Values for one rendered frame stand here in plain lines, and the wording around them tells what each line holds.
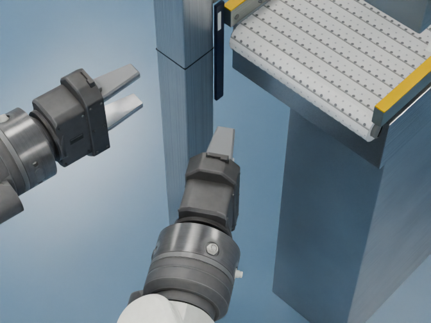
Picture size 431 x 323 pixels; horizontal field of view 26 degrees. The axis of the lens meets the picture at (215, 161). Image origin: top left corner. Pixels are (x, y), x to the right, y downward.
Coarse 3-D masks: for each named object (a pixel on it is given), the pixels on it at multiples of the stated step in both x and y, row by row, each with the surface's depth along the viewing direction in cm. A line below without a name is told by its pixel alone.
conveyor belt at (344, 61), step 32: (288, 0) 138; (320, 0) 138; (352, 0) 138; (256, 32) 134; (288, 32) 134; (320, 32) 134; (352, 32) 134; (384, 32) 134; (256, 64) 135; (288, 64) 131; (320, 64) 130; (352, 64) 130; (384, 64) 130; (416, 64) 130; (320, 96) 128; (352, 96) 127; (384, 96) 127; (352, 128) 127
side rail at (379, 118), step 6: (426, 78) 125; (420, 84) 125; (426, 84) 127; (414, 90) 125; (420, 90) 126; (408, 96) 124; (414, 96) 126; (396, 102) 122; (402, 102) 123; (408, 102) 125; (390, 108) 121; (396, 108) 123; (378, 114) 121; (384, 114) 121; (390, 114) 123; (372, 120) 123; (378, 120) 122; (384, 120) 122; (378, 126) 123
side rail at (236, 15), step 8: (248, 0) 133; (256, 0) 135; (264, 0) 137; (224, 8) 132; (240, 8) 133; (248, 8) 135; (224, 16) 133; (232, 16) 132; (240, 16) 134; (232, 24) 134
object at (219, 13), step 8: (216, 8) 130; (216, 16) 132; (216, 24) 133; (216, 32) 134; (216, 40) 135; (216, 48) 137; (216, 56) 138; (216, 64) 139; (216, 72) 141; (216, 80) 142; (216, 88) 144; (216, 96) 145
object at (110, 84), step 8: (128, 64) 109; (112, 72) 108; (120, 72) 108; (128, 72) 108; (136, 72) 108; (96, 80) 108; (104, 80) 108; (112, 80) 108; (120, 80) 108; (128, 80) 108; (104, 88) 107; (112, 88) 107; (120, 88) 108; (104, 96) 106; (112, 96) 107
